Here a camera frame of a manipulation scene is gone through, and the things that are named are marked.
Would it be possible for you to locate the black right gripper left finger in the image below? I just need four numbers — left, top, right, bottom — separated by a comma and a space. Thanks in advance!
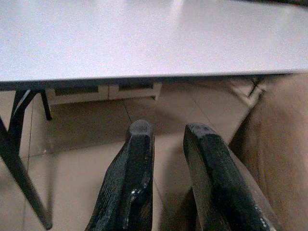
84, 119, 154, 231

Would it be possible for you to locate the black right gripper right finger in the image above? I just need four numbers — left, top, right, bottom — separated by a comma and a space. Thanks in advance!
183, 123, 284, 231

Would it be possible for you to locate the beige fabric sofa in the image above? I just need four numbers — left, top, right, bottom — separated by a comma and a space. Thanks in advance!
228, 73, 308, 231

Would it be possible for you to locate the white low cabinet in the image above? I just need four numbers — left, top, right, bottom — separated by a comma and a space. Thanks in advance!
45, 81, 163, 106

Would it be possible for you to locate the white table with black legs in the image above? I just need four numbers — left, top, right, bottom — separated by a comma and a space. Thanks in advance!
0, 0, 308, 230

